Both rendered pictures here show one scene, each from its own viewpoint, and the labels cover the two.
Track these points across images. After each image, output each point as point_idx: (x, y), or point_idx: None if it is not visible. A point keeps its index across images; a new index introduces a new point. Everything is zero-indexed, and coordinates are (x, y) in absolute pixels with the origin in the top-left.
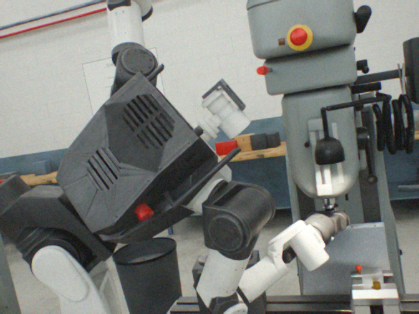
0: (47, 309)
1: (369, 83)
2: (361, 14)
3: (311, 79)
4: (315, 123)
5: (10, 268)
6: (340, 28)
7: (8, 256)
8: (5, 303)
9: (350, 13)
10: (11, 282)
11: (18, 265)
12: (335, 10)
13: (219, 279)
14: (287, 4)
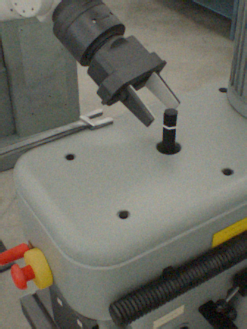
0: (120, 108)
1: (221, 322)
2: (112, 315)
3: None
4: (101, 324)
5: (129, 34)
6: (77, 307)
7: (137, 15)
8: (64, 100)
9: (103, 298)
10: (76, 83)
11: (137, 32)
12: (72, 285)
13: None
14: (32, 218)
